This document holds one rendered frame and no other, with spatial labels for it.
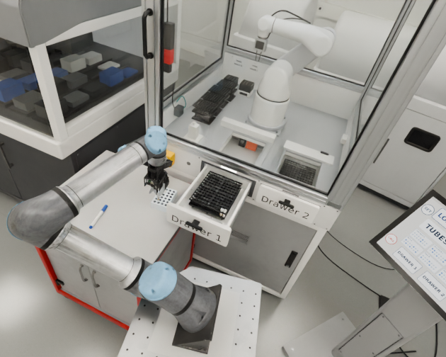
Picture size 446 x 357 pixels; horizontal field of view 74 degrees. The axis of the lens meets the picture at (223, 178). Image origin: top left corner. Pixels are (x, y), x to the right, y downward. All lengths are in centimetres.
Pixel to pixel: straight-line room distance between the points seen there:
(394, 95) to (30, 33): 132
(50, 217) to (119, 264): 30
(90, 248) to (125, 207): 49
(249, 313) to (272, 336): 85
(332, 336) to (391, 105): 147
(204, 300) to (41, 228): 53
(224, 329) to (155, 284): 35
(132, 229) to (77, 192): 56
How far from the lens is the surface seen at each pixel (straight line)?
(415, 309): 153
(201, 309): 104
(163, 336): 117
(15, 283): 230
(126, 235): 138
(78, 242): 101
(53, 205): 86
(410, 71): 113
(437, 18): 111
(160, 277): 97
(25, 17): 141
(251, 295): 126
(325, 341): 214
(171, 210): 127
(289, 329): 212
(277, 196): 143
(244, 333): 120
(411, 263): 133
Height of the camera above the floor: 186
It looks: 42 degrees down
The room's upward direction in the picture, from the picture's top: 11 degrees clockwise
